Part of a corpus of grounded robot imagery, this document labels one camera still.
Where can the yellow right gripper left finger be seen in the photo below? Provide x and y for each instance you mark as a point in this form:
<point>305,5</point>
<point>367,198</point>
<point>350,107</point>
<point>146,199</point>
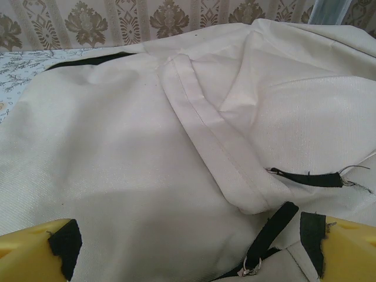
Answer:
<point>26,255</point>

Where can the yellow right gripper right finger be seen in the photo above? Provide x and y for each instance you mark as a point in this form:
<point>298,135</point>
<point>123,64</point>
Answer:
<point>346,252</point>

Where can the beige canvas backpack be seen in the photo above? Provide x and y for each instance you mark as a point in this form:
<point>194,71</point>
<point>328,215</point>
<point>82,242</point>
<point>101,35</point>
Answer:
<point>123,141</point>

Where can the aluminium corner post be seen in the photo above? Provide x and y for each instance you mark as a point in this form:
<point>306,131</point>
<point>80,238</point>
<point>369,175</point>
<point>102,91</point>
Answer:
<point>326,11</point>

